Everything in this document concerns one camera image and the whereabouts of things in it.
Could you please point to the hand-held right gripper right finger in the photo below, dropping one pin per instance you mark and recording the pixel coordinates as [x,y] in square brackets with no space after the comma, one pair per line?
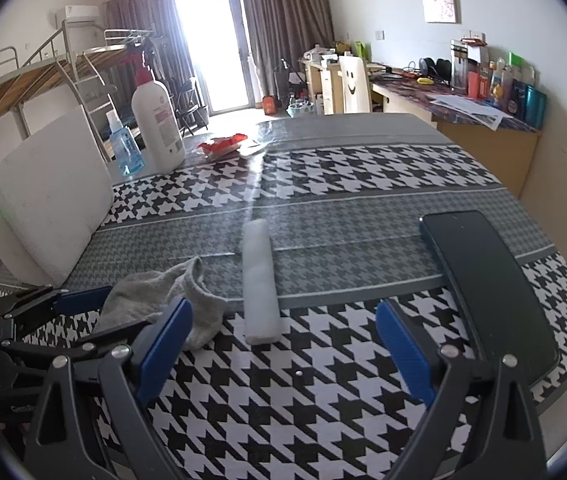
[403,350]

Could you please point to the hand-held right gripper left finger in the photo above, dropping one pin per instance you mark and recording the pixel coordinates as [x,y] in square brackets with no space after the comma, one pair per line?
[163,340]

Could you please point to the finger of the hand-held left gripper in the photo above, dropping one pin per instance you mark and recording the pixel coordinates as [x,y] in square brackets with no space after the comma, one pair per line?
[83,302]
[113,334]

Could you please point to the grey sock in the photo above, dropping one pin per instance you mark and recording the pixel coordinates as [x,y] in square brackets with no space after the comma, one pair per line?
[163,285]

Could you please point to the white foam box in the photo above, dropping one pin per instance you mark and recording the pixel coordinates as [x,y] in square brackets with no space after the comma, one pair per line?
[48,190]

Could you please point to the black smartphone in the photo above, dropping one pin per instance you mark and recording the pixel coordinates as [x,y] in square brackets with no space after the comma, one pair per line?
[488,285]

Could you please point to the white rolled towel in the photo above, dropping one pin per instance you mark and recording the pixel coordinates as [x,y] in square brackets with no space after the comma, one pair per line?
[261,280]

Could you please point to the grey metal bunk bed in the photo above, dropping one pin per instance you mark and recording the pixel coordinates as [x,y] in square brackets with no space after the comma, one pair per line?
[3,87]
[123,57]

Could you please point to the blue spray bottle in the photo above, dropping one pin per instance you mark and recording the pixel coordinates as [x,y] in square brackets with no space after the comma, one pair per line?
[126,152]

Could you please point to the houndstooth tablecloth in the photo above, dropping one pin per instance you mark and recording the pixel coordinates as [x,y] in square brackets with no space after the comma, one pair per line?
[338,200]

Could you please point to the white lotion pump bottle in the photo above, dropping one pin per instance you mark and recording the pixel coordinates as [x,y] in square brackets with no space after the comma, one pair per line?
[158,125]

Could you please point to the red snack packet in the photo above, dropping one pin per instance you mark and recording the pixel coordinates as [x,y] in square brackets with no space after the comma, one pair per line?
[223,144]

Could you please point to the wooden desk with patterned cover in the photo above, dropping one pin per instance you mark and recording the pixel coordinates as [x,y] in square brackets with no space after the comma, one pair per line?
[488,155]

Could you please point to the black folding chair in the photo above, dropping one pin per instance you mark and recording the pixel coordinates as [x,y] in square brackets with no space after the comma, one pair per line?
[191,100]

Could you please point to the white air conditioner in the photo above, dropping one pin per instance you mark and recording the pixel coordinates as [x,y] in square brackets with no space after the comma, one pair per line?
[81,12]

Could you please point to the printed paper sheets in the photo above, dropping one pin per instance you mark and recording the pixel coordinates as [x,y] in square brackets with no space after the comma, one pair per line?
[468,107]

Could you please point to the orange bag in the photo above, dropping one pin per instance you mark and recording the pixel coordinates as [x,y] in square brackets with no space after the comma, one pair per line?
[270,106]

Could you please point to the white plastic bag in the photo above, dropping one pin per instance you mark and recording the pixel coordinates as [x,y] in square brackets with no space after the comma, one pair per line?
[301,108]

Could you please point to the wooden chair with smiley face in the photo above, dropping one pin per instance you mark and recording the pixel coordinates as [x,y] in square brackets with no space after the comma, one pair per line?
[356,87]

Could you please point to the glass balcony door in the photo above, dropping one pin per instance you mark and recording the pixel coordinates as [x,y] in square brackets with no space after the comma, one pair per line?
[213,60]

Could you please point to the row of toiletry bottles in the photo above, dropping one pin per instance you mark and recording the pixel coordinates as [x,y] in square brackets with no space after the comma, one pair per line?
[518,95]

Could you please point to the brown curtain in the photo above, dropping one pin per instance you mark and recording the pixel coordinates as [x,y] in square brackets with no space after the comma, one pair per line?
[283,20]
[138,5]

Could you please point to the green packet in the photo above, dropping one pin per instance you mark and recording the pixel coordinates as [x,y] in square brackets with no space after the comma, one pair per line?
[361,50]

